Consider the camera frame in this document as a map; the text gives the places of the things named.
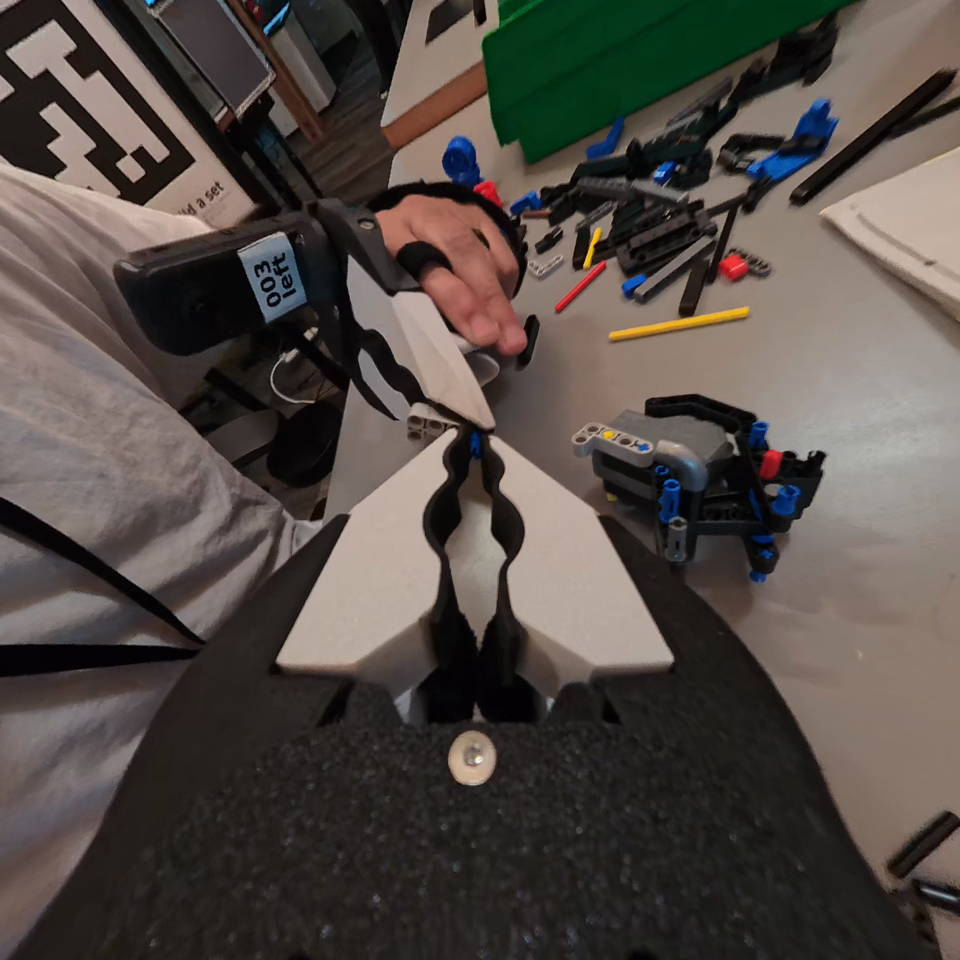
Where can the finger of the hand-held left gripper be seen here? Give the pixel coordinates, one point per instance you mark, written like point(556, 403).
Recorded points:
point(367, 390)
point(427, 352)

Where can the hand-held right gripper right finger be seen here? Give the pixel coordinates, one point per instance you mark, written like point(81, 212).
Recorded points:
point(585, 592)

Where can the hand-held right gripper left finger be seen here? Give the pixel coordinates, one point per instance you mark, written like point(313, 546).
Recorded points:
point(360, 592)

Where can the light grey lego beam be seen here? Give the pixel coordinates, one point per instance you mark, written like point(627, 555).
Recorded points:
point(427, 424)

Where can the blue lego pin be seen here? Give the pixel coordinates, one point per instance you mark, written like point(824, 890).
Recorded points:
point(475, 444)

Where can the grey and black lego assembly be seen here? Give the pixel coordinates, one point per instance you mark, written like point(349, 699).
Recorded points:
point(675, 465)

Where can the pile of loose lego pieces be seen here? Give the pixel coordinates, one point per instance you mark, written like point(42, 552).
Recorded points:
point(660, 225)

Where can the black lego beam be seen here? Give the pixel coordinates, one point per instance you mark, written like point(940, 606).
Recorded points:
point(926, 844)

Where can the person's left hand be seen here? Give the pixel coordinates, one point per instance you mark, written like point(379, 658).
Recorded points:
point(465, 262)

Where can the person's grey shirt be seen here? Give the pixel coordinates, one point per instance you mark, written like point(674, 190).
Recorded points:
point(75, 450)

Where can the black and white marker board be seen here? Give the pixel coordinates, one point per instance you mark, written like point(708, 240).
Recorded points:
point(75, 112)

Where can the dark framed screen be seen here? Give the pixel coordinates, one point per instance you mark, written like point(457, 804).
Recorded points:
point(217, 52)

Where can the green plastic bin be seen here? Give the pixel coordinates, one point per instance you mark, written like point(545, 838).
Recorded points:
point(637, 67)

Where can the white instruction booklet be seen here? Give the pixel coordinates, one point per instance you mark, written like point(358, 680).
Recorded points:
point(900, 232)

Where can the long black bar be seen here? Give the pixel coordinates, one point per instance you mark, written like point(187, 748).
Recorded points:
point(870, 139)

